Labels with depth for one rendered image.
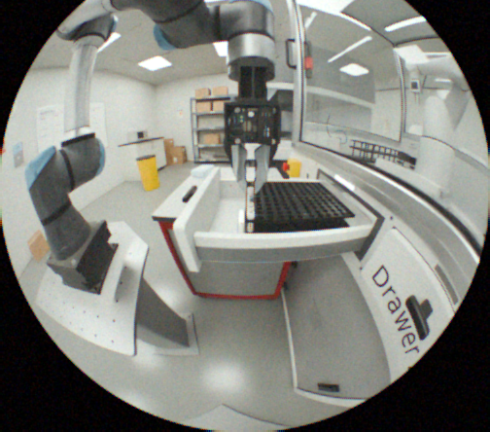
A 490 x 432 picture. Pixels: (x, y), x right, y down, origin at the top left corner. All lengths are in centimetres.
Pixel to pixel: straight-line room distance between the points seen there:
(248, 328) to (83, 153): 112
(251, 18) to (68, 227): 50
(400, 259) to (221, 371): 98
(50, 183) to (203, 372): 105
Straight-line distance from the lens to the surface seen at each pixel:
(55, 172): 41
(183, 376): 111
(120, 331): 37
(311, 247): 26
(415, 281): 26
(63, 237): 43
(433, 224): 25
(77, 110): 47
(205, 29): 27
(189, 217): 21
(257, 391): 107
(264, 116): 18
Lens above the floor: 105
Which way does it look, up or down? 24 degrees down
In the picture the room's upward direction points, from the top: straight up
